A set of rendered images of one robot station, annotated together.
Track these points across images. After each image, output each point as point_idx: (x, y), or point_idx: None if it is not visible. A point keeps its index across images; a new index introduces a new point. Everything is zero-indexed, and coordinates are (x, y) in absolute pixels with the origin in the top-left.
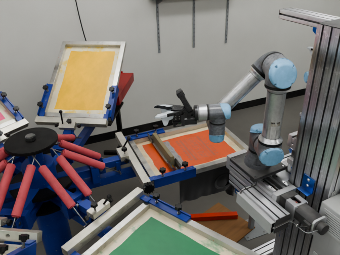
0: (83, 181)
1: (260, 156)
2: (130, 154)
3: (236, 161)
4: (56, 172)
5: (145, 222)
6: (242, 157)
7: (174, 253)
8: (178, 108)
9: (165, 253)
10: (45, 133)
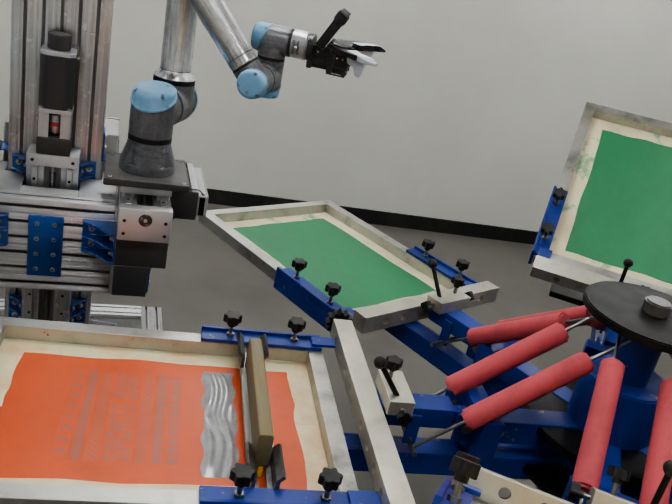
0: (490, 327)
1: (197, 99)
2: (368, 396)
3: (184, 179)
4: (573, 401)
5: (356, 307)
6: (165, 179)
7: (322, 266)
8: (341, 42)
9: (336, 269)
10: (627, 316)
